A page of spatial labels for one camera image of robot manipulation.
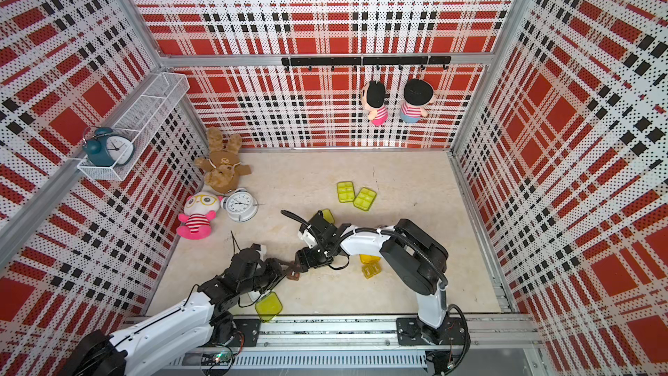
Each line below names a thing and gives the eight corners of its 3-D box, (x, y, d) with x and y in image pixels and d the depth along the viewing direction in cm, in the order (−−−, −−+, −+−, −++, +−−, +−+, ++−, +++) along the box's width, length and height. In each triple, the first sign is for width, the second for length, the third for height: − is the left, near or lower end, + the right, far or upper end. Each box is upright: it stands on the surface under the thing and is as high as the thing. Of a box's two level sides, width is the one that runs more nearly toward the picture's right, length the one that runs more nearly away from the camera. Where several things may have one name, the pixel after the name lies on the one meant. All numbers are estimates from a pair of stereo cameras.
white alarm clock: (220, 222, 99) (215, 216, 95) (230, 194, 108) (226, 188, 104) (254, 222, 99) (250, 216, 95) (262, 194, 108) (259, 188, 104)
